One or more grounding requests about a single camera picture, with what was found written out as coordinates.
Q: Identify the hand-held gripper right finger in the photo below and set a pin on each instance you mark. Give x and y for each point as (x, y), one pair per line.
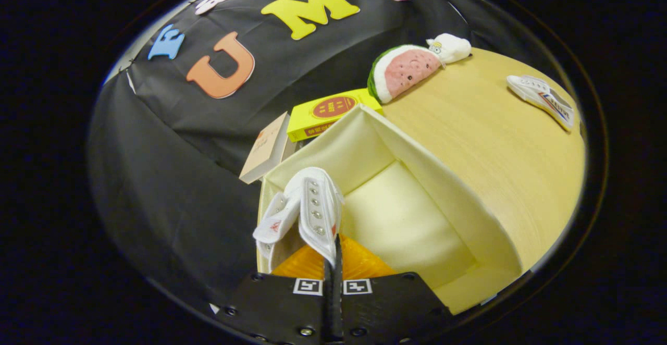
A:
(391, 308)

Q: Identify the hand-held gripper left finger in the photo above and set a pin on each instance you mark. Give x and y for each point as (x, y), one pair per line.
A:
(281, 308)

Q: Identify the cream storage box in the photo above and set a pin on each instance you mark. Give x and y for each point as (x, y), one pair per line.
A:
(406, 220)

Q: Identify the small white canvas shoe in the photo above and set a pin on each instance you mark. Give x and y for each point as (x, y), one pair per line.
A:
(542, 97)
(318, 204)

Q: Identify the yellow book with red circle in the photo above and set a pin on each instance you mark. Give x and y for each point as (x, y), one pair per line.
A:
(333, 108)

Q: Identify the watermelon slice plush toy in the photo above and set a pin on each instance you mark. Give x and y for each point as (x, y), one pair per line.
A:
(406, 71)

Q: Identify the white plush toy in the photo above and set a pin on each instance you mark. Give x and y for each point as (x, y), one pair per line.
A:
(451, 48)

